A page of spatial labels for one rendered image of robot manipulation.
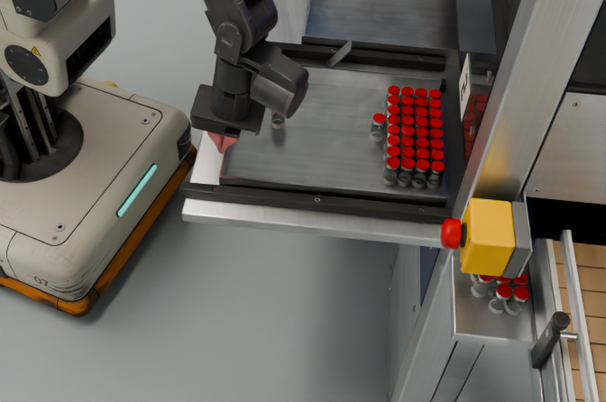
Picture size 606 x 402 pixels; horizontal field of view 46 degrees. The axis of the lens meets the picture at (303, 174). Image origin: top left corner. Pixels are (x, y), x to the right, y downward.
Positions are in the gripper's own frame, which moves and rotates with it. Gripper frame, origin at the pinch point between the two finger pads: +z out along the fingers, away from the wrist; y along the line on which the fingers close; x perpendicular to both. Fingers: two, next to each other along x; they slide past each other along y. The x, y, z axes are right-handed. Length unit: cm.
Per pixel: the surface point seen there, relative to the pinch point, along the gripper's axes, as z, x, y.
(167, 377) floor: 93, 1, -4
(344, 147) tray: 0.3, 6.1, 18.8
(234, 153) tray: 3.1, 1.9, 1.8
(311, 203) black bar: -0.8, -7.3, 14.9
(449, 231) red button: -14.9, -17.6, 31.1
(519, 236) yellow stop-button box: -18.1, -18.5, 38.9
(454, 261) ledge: -2.4, -13.1, 36.4
